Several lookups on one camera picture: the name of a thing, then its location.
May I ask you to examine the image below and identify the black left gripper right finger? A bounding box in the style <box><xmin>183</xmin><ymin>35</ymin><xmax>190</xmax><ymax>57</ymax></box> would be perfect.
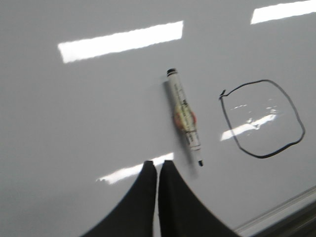
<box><xmin>158</xmin><ymin>160</ymin><xmax>238</xmax><ymax>237</ymax></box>

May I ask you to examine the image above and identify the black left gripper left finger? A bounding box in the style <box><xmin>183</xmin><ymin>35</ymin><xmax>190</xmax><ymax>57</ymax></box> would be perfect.
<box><xmin>83</xmin><ymin>161</ymin><xmax>157</xmax><ymax>237</ymax></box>

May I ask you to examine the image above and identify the white whiteboard marker black tip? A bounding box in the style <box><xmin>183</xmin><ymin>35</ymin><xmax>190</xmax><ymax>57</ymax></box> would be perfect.
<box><xmin>166</xmin><ymin>68</ymin><xmax>203</xmax><ymax>167</ymax></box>

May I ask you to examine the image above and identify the white whiteboard with aluminium frame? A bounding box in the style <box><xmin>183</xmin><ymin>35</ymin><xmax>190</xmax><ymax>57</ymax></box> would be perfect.
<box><xmin>0</xmin><ymin>0</ymin><xmax>316</xmax><ymax>237</ymax></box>

